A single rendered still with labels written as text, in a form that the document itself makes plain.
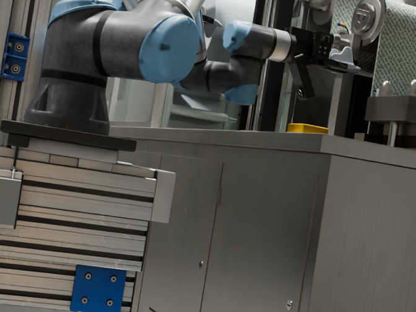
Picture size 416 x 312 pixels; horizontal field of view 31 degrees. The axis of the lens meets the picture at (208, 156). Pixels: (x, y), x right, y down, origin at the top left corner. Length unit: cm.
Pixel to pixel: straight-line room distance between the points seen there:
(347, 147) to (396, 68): 46
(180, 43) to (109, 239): 36
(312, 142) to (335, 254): 24
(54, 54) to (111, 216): 29
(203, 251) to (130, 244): 81
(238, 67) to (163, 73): 53
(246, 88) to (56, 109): 59
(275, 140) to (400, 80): 44
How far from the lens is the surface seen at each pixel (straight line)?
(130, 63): 125
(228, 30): 177
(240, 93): 173
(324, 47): 186
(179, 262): 224
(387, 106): 184
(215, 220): 205
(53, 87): 130
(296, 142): 166
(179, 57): 125
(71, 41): 130
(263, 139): 179
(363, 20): 202
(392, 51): 201
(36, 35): 153
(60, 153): 127
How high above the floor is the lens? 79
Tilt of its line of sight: 1 degrees up
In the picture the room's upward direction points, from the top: 9 degrees clockwise
